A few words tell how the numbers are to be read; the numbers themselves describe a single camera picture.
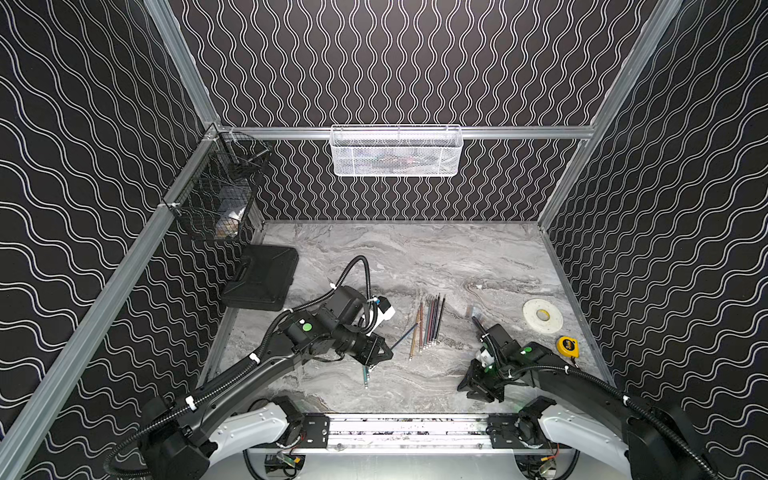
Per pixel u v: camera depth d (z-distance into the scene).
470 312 0.95
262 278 0.96
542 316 0.94
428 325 0.93
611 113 0.88
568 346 0.86
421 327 0.93
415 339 0.90
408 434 0.76
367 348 0.62
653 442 0.41
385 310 0.67
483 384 0.72
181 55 0.76
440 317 0.95
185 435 0.39
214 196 0.94
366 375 0.84
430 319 0.95
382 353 0.70
